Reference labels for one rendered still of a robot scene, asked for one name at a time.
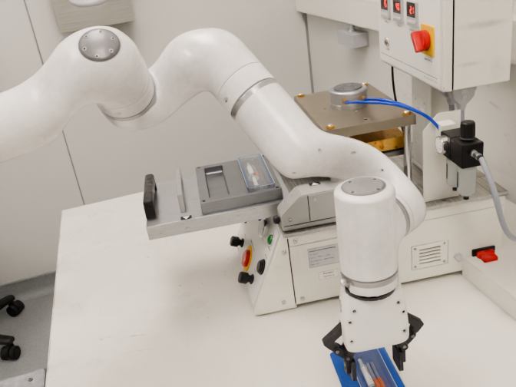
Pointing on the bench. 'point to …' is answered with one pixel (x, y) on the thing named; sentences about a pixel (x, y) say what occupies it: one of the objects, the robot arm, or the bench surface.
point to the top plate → (356, 110)
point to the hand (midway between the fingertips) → (375, 363)
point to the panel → (262, 251)
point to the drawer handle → (149, 196)
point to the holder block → (230, 187)
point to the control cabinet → (444, 65)
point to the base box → (291, 267)
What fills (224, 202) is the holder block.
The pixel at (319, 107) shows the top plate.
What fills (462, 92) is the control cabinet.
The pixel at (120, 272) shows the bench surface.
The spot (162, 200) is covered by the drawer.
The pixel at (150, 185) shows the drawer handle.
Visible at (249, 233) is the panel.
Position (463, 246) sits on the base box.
